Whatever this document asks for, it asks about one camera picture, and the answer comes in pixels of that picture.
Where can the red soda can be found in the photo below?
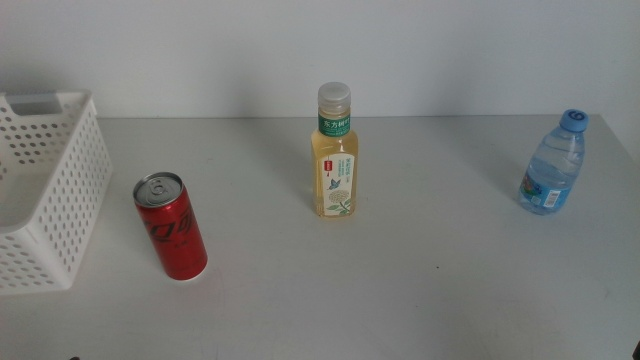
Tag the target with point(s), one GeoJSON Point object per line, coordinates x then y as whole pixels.
{"type": "Point", "coordinates": [172, 235]}

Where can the clear water bottle blue cap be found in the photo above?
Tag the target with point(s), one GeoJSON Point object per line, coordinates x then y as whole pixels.
{"type": "Point", "coordinates": [552, 170]}

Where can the yellow tea bottle green label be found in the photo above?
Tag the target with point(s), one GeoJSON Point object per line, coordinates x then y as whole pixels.
{"type": "Point", "coordinates": [334, 150]}

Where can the white perforated plastic basket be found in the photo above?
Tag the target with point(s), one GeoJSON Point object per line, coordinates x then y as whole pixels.
{"type": "Point", "coordinates": [55, 165]}

